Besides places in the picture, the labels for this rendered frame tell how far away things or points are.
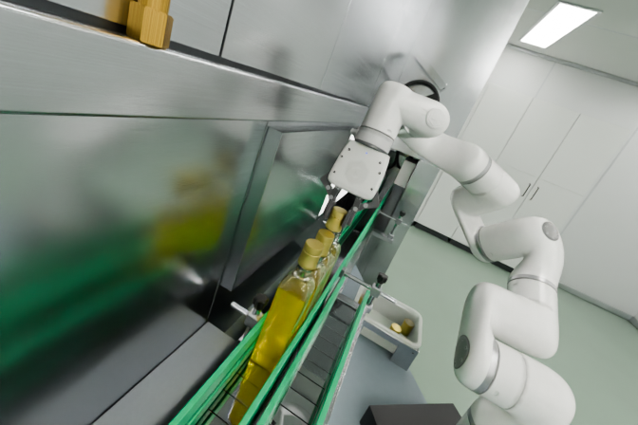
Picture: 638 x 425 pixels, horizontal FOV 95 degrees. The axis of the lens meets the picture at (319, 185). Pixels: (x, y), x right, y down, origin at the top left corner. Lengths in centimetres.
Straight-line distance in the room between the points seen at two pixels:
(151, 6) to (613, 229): 546
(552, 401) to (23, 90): 71
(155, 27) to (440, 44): 145
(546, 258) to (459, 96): 100
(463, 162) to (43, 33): 66
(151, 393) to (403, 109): 65
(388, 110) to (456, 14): 111
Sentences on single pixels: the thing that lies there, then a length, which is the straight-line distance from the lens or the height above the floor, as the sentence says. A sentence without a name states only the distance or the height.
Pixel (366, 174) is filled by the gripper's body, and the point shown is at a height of 129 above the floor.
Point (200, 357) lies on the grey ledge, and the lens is 67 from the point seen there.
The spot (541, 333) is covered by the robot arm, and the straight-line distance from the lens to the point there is 70.
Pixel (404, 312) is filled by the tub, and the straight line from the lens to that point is 113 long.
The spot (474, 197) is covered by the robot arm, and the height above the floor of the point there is 130.
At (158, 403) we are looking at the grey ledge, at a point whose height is 88.
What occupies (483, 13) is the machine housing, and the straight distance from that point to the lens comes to 167.
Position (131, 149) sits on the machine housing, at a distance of 33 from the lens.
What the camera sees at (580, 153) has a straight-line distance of 467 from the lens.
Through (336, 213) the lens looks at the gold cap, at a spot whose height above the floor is 119.
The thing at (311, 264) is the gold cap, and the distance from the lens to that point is 52.
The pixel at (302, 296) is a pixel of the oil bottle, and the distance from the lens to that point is 54.
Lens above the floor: 141
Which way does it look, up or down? 18 degrees down
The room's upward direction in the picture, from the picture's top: 21 degrees clockwise
